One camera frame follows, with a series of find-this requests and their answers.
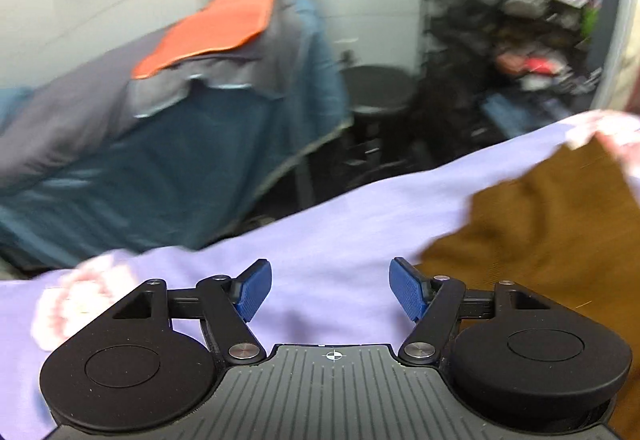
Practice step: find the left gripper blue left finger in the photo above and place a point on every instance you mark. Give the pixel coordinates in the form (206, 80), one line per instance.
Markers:
(227, 305)

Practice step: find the brown knit sweater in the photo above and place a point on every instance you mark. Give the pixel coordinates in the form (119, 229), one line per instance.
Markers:
(567, 229)

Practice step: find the round black stool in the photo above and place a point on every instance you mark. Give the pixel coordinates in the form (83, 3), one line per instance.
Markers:
(380, 100)

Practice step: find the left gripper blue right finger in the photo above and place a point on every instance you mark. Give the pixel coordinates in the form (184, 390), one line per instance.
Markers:
(432, 304)

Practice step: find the black metal storage rack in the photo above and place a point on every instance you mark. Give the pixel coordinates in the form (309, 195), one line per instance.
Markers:
(491, 70)

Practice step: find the purple floral bed sheet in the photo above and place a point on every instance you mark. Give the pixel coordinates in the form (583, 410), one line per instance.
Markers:
(330, 263)

